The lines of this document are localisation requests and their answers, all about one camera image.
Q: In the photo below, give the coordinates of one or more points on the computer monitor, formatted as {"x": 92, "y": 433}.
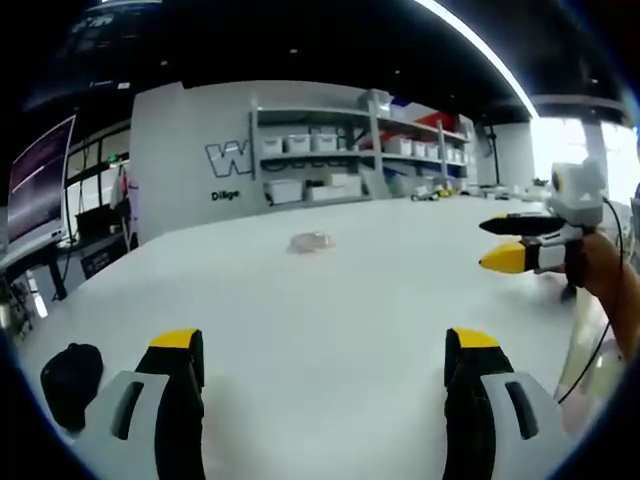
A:
{"x": 37, "y": 187}

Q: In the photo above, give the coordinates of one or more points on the clear resealable bag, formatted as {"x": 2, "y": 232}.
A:
{"x": 310, "y": 242}

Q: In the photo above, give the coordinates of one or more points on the black desk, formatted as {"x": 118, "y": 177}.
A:
{"x": 30, "y": 265}

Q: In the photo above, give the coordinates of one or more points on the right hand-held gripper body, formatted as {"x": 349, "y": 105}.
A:
{"x": 575, "y": 197}

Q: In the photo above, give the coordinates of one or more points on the black cap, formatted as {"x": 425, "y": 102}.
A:
{"x": 70, "y": 385}

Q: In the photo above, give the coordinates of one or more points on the yellow and black tools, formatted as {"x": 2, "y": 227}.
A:
{"x": 432, "y": 194}

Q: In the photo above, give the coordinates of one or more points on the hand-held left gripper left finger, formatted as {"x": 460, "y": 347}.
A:
{"x": 165, "y": 400}

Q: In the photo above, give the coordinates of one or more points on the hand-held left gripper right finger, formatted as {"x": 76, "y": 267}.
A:
{"x": 480, "y": 400}

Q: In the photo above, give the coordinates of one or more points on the grey storage shelf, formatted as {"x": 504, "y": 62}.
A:
{"x": 362, "y": 145}

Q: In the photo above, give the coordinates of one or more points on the white partition wall with lettering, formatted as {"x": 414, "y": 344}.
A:
{"x": 195, "y": 165}

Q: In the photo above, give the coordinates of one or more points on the row of white storage bins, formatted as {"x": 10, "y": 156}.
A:
{"x": 370, "y": 145}

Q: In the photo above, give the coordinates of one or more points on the person's right hand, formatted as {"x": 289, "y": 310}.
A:
{"x": 590, "y": 265}

